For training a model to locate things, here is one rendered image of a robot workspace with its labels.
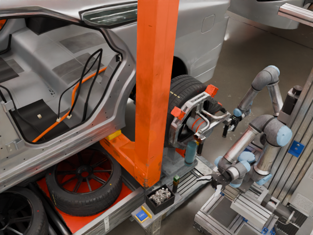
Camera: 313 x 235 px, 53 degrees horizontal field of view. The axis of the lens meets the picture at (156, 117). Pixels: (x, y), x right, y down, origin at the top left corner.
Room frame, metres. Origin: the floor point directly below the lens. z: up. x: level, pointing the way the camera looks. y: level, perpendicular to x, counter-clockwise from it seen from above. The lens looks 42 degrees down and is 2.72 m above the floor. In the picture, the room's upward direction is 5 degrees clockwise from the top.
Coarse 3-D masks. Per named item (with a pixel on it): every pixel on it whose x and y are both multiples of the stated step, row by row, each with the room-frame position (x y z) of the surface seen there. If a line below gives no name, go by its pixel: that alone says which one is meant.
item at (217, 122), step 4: (228, 116) 2.01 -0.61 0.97; (216, 120) 1.94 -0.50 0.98; (220, 120) 1.95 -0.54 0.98; (224, 120) 1.98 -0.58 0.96; (212, 124) 1.89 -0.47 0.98; (216, 124) 1.90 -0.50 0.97; (208, 128) 1.84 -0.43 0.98; (212, 128) 1.87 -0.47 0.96; (204, 132) 1.79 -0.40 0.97; (196, 136) 1.75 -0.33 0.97; (200, 136) 1.76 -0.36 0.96
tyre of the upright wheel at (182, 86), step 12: (180, 84) 2.14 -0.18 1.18; (192, 84) 2.15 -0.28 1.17; (204, 84) 2.24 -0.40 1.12; (180, 96) 2.01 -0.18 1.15; (192, 96) 2.07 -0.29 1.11; (168, 108) 1.94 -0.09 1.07; (168, 120) 1.88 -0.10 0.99; (168, 132) 1.90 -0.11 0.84; (192, 132) 2.15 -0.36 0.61; (168, 144) 1.91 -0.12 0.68
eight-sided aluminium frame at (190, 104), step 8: (200, 96) 2.08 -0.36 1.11; (208, 96) 2.09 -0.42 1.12; (184, 104) 1.97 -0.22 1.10; (192, 104) 1.95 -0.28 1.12; (176, 120) 1.89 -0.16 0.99; (176, 128) 1.83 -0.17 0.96; (176, 136) 1.84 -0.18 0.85; (192, 136) 2.09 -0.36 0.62; (176, 144) 1.85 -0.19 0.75; (184, 144) 1.98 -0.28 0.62
